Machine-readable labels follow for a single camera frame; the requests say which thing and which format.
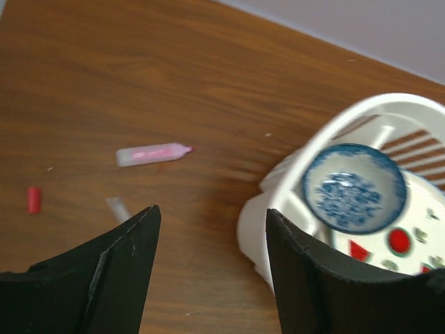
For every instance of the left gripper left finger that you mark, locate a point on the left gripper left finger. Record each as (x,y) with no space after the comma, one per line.
(98,287)

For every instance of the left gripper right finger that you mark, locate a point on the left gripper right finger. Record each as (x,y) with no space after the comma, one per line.
(321,290)

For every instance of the clear pen cap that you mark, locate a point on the clear pen cap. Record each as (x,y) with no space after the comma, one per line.
(119,210)

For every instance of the red pen cap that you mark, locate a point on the red pen cap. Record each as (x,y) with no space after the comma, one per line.
(34,200)

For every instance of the pink highlighter pen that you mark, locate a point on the pink highlighter pen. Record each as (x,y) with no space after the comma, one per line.
(151,154)

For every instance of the watermelon pattern plate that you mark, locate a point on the watermelon pattern plate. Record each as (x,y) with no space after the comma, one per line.
(413,244)

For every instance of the blue white patterned bowl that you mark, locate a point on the blue white patterned bowl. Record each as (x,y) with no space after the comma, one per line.
(354,189)

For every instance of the white plastic dish basket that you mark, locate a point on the white plastic dish basket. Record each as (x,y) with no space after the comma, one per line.
(409,129)

